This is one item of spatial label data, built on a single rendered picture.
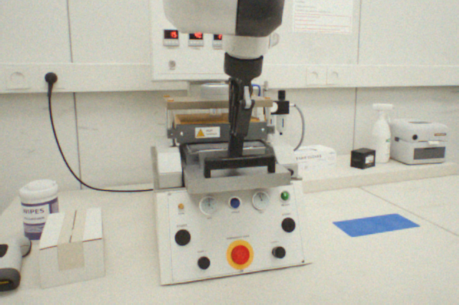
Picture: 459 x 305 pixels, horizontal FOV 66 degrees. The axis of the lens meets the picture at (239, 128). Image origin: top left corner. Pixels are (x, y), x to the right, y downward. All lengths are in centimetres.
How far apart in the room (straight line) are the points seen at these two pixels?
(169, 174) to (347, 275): 44
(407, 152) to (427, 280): 81
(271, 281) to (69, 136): 92
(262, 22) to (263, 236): 48
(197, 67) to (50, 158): 66
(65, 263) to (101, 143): 67
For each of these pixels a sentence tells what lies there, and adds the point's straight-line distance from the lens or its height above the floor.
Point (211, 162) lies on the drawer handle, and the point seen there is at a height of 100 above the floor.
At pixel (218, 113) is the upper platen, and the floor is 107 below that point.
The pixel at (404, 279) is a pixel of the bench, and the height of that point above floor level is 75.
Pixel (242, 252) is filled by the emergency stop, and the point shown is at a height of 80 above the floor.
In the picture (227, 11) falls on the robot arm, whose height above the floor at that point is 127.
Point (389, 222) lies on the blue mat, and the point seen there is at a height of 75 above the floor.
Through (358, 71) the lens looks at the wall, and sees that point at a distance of 169.
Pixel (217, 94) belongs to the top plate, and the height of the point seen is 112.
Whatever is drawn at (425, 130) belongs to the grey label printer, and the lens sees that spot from 165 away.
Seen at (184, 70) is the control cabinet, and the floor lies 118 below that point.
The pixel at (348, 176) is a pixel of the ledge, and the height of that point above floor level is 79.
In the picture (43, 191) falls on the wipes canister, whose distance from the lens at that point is 102.
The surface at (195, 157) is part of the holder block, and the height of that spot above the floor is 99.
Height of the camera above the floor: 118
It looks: 9 degrees down
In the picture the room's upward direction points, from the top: straight up
